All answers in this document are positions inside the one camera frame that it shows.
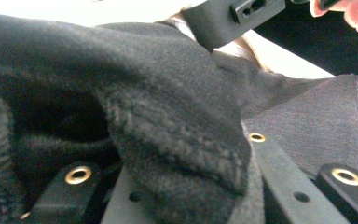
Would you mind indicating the dark grey garment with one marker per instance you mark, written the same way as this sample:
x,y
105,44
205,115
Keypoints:
x,y
167,109

